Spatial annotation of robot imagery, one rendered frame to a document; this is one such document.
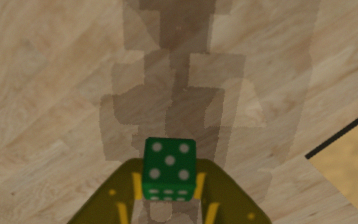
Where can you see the green die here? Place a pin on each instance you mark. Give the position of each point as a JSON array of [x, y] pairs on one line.
[[169, 169]]

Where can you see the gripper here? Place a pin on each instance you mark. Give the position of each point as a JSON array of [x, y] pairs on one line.
[[223, 201]]

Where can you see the tan mat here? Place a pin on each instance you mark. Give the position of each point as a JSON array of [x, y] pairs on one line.
[[337, 160]]

